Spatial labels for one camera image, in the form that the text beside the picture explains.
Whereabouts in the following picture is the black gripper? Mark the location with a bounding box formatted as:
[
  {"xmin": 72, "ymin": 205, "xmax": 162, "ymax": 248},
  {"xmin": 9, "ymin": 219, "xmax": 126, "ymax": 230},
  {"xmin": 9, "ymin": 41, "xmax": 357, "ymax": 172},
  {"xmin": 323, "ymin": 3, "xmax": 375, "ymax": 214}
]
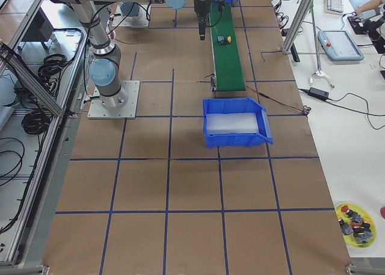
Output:
[{"xmin": 193, "ymin": 0, "xmax": 212, "ymax": 40}]

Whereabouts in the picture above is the yellow push button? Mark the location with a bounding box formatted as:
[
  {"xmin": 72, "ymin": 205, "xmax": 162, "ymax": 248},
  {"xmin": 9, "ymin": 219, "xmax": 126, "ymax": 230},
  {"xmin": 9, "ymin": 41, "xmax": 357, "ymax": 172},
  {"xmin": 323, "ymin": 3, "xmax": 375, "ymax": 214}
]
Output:
[{"xmin": 217, "ymin": 36, "xmax": 232, "ymax": 45}]

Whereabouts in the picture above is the yellow plate of buttons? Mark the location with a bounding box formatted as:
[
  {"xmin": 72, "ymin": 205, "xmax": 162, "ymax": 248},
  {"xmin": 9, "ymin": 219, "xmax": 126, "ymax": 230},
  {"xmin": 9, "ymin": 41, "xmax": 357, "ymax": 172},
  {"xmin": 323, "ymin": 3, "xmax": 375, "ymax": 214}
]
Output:
[{"xmin": 334, "ymin": 202, "xmax": 377, "ymax": 248}]

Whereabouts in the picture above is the green conveyor belt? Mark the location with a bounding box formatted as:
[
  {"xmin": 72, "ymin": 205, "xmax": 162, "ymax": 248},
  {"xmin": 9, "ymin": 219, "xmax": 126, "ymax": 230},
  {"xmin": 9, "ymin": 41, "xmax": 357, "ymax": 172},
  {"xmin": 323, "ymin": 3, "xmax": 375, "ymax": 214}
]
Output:
[{"xmin": 209, "ymin": 3, "xmax": 245, "ymax": 91}]

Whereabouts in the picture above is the blue right storage bin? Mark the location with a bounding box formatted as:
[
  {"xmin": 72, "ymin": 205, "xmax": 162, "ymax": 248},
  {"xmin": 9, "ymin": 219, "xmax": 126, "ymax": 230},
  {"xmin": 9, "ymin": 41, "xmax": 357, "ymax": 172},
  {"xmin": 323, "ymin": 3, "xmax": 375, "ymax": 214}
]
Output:
[{"xmin": 203, "ymin": 97, "xmax": 273, "ymax": 149}]

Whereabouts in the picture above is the white foam pad right bin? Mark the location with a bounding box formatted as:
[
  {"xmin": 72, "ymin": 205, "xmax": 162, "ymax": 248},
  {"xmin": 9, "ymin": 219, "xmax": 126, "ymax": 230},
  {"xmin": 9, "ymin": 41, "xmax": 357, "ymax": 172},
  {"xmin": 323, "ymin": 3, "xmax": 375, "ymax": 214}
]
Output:
[{"xmin": 205, "ymin": 113, "xmax": 259, "ymax": 134}]

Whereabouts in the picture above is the reach grabber tool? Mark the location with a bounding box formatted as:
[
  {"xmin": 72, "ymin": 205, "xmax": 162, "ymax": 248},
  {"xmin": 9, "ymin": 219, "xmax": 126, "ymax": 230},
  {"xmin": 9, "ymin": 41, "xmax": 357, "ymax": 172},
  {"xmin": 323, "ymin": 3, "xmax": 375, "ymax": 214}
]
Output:
[{"xmin": 309, "ymin": 1, "xmax": 334, "ymax": 89}]

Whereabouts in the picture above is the black power adapter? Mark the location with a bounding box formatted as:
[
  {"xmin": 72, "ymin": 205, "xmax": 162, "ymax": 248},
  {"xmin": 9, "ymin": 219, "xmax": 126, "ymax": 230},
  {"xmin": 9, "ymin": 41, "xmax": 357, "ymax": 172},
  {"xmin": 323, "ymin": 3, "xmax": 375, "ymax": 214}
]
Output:
[{"xmin": 309, "ymin": 87, "xmax": 329, "ymax": 101}]

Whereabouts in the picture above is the teach pendant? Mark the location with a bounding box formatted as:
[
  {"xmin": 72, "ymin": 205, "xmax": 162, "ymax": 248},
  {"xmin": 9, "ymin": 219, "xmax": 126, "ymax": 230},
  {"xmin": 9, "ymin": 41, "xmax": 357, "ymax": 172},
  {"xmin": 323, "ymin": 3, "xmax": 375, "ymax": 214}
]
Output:
[{"xmin": 318, "ymin": 30, "xmax": 364, "ymax": 61}]

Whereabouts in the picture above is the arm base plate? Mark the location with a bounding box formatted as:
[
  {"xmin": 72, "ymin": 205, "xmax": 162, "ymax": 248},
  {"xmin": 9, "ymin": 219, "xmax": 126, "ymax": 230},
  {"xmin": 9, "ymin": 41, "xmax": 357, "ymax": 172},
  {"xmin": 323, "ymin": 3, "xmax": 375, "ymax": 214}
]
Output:
[
  {"xmin": 111, "ymin": 2, "xmax": 150, "ymax": 28},
  {"xmin": 87, "ymin": 81, "xmax": 140, "ymax": 119}
]

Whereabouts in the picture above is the aluminium frame post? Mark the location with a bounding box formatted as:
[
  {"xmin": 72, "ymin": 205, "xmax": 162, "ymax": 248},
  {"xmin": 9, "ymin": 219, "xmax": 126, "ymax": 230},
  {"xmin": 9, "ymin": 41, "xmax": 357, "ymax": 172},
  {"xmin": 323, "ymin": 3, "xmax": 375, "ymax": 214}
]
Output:
[{"xmin": 282, "ymin": 0, "xmax": 313, "ymax": 55}]

